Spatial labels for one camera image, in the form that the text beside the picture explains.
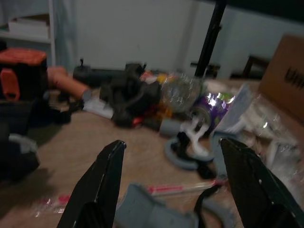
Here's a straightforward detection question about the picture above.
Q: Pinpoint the black stand pole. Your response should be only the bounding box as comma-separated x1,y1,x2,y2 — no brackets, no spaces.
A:
194,0,228,77

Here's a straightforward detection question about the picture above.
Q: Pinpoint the brown cardboard box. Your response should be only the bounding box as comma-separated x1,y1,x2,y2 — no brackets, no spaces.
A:
258,34,304,124

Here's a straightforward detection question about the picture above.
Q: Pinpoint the white paper sheet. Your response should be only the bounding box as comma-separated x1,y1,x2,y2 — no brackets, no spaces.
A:
82,98,114,119

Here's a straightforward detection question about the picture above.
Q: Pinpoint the white shelf unit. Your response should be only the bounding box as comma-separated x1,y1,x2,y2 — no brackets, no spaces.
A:
0,0,57,67

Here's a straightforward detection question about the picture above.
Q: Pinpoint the purple snack wrapper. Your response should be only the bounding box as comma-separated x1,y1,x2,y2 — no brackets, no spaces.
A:
191,91,237,133

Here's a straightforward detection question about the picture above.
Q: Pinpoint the dark wooden chair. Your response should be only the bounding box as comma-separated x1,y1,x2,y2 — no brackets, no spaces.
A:
230,55,271,80

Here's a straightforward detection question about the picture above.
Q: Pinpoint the orange cordless tool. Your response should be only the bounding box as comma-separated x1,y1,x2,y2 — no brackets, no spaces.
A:
44,66,92,99

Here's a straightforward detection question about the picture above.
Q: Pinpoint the clear crumpled plastic bottle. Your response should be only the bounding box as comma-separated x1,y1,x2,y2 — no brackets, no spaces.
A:
160,71,205,112

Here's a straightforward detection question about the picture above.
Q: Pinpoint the clear plastic bag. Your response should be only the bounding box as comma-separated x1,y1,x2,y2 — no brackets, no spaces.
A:
215,84,304,205

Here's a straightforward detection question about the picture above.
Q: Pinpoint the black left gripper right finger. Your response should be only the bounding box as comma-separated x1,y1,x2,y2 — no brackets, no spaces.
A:
218,138,304,228

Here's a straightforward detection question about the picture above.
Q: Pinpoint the dark grey cylindrical tool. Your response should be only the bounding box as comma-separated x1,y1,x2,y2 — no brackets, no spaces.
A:
72,57,126,88

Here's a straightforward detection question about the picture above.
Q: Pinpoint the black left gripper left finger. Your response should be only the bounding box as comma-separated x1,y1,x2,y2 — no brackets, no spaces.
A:
56,140,126,228

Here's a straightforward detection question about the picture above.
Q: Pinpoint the clear red-printed plastic wrapper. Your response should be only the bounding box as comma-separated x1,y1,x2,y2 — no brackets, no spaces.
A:
30,193,72,218

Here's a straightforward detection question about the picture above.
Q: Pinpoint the white flat box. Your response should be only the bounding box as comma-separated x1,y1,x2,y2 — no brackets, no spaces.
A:
8,14,51,38

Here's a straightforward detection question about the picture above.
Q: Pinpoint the grey plastic block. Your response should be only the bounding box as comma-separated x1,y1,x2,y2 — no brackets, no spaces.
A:
115,182,199,228

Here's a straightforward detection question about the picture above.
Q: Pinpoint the grey curved plastic part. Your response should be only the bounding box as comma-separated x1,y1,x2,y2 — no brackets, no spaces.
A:
164,138,216,170

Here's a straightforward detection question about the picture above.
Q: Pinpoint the black and orange tool box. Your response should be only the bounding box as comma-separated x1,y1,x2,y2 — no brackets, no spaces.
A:
0,48,49,101

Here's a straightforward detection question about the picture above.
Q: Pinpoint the black crumpled bag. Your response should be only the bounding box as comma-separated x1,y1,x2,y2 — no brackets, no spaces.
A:
99,62,162,128

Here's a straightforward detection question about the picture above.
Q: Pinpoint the small grey cylinder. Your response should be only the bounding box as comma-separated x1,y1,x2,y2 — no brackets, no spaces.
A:
159,118,184,138

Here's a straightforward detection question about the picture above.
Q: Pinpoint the clear red-striped plastic wrapper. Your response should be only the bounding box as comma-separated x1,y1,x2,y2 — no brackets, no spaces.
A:
146,179,228,197

